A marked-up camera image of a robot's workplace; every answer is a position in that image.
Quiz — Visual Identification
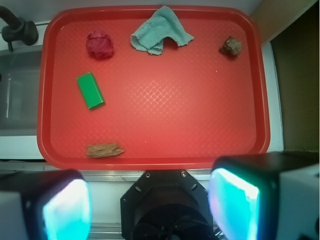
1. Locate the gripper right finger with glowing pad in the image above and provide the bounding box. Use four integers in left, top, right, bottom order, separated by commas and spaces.
208, 152, 320, 240

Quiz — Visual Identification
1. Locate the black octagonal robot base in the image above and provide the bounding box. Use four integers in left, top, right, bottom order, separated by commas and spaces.
120, 170, 218, 240

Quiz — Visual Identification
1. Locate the green rectangular block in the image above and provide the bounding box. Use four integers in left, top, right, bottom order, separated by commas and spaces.
76, 72, 105, 110

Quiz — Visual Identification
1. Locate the brown rock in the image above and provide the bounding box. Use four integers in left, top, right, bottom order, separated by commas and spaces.
219, 35, 243, 57

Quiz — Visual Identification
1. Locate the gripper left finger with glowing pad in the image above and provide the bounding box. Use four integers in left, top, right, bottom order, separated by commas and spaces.
0, 169, 92, 240

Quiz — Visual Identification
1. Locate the red plastic tray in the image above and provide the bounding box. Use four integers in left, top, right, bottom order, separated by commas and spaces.
37, 6, 270, 170

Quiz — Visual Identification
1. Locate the brown wood bark piece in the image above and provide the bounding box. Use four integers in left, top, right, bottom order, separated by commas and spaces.
86, 142, 125, 158

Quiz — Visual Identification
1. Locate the light blue cloth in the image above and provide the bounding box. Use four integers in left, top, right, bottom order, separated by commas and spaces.
130, 6, 195, 56

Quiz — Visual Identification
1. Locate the metal sink basin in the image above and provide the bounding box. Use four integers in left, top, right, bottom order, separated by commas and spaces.
0, 46, 42, 137

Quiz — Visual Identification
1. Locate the black faucet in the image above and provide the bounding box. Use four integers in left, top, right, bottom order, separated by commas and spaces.
0, 6, 39, 53

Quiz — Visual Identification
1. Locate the crumpled red paper ball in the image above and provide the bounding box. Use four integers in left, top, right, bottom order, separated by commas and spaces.
85, 29, 114, 60

